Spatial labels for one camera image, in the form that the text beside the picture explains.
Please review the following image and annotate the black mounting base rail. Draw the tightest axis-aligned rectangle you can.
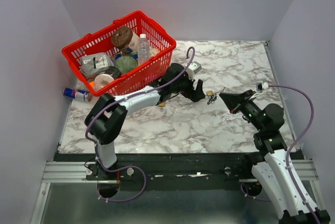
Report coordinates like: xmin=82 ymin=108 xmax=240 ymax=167
xmin=54 ymin=153 xmax=261 ymax=192

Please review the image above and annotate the key with robot keychain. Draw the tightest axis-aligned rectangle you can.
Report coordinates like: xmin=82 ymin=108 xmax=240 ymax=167
xmin=207 ymin=94 xmax=217 ymax=105

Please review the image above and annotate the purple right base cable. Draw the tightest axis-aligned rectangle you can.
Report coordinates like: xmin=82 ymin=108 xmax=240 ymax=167
xmin=240 ymin=182 xmax=272 ymax=203

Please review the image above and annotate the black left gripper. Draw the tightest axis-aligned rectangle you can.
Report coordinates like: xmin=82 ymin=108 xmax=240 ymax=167
xmin=170 ymin=70 xmax=205 ymax=102

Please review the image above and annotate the white tape roll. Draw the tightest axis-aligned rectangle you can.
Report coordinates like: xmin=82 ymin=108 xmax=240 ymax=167
xmin=94 ymin=74 xmax=115 ymax=91

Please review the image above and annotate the red bull can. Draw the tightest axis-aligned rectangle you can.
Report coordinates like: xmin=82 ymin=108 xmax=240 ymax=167
xmin=62 ymin=87 xmax=93 ymax=102

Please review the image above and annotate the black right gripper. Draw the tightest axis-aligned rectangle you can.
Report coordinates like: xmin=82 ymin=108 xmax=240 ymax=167
xmin=220 ymin=89 xmax=265 ymax=131

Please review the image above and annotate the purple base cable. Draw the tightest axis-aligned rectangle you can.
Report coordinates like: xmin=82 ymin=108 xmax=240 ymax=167
xmin=97 ymin=165 xmax=148 ymax=203
xmin=240 ymin=182 xmax=272 ymax=203

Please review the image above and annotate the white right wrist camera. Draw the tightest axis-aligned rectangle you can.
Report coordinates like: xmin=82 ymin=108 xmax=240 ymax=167
xmin=250 ymin=81 xmax=269 ymax=99

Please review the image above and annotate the grey foil snack bag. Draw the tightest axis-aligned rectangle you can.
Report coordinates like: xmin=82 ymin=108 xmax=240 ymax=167
xmin=80 ymin=52 xmax=114 ymax=78

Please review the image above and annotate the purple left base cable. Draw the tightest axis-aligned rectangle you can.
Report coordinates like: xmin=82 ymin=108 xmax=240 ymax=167
xmin=97 ymin=165 xmax=148 ymax=203

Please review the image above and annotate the green round ball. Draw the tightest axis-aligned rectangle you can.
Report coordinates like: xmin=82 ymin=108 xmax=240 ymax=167
xmin=114 ymin=55 xmax=138 ymax=74

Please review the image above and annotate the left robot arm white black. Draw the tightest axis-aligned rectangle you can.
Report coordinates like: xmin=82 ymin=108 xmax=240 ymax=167
xmin=84 ymin=62 xmax=205 ymax=180

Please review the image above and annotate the brown lid paper cup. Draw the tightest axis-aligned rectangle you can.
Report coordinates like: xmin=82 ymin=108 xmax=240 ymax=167
xmin=111 ymin=26 xmax=140 ymax=54

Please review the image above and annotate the clear plastic water bottle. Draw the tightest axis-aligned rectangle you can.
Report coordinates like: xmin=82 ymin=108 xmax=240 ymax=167
xmin=138 ymin=33 xmax=151 ymax=65

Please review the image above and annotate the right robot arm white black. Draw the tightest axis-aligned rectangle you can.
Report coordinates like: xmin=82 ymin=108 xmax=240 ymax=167
xmin=219 ymin=90 xmax=330 ymax=223

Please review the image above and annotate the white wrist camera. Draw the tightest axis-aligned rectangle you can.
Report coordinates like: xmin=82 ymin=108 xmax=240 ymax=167
xmin=188 ymin=62 xmax=202 ymax=74
xmin=250 ymin=81 xmax=269 ymax=99

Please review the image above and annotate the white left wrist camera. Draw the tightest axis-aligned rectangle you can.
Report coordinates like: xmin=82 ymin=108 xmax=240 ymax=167
xmin=188 ymin=62 xmax=202 ymax=74

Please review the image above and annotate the red plastic basket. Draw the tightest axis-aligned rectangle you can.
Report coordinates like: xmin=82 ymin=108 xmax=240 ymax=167
xmin=61 ymin=10 xmax=177 ymax=106

